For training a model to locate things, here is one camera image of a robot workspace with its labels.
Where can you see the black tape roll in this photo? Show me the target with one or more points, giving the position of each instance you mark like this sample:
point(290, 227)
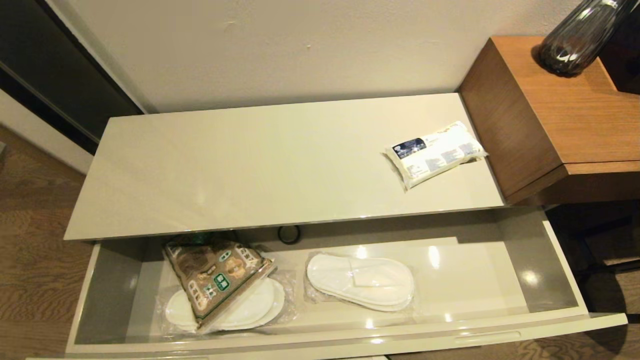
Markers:
point(289, 243)

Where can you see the white slippers with paper tag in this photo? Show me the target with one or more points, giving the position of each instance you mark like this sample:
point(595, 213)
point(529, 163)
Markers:
point(360, 282)

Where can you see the white tissue pack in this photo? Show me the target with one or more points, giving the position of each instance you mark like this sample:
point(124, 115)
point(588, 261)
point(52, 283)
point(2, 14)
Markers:
point(435, 152)

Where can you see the green label snack bag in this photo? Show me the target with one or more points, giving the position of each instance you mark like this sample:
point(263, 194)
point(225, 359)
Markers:
point(215, 280)

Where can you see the cream white drawer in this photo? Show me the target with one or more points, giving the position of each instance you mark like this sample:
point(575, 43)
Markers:
point(475, 280)

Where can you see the white slippers in crinkled wrap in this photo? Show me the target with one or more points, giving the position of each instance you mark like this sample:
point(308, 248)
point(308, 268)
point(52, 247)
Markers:
point(255, 305)

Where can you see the wooden side cabinet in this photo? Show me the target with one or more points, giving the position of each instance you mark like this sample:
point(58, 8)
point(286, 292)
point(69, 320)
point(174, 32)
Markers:
point(565, 115)

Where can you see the dark glass vase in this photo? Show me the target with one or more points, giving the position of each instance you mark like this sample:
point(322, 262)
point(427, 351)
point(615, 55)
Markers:
point(575, 45)

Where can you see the dark sliding door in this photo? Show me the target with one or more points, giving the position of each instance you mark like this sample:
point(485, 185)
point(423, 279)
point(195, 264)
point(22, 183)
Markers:
point(50, 65)

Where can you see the black box on desk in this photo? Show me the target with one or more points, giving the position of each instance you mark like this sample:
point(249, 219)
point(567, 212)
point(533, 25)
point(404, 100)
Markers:
point(625, 60)

